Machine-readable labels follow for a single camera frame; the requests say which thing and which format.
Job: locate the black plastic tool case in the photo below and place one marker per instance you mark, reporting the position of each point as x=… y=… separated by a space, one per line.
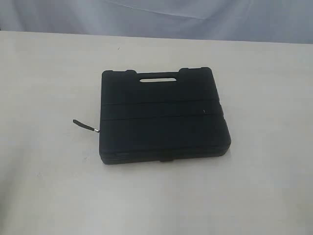
x=160 y=116

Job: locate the yellow tape measure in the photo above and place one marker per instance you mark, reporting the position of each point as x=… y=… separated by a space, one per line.
x=84 y=126

